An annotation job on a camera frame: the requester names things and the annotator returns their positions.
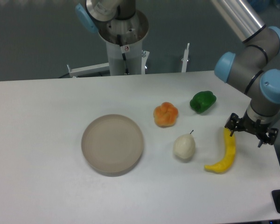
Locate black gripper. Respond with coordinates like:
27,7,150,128
224,109,278,147

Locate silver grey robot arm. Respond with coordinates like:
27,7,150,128
75,0,280,145

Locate yellow banana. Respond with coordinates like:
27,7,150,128
204,128,237,174

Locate green bell pepper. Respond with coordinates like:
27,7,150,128
189,91,217,114

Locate white pear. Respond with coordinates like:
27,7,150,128
173,130,196,162

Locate orange pumpkin-shaped bun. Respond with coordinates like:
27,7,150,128
153,102,179,127

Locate beige round plate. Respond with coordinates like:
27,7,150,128
81,114,144,176

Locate white upright metal post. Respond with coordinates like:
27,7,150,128
181,42,190,73

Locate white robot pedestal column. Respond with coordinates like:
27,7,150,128
105,41,145,76

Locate black cable on pedestal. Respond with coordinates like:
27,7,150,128
117,34,130,75

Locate white metal frame bracket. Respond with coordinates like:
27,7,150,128
67,63,109,77

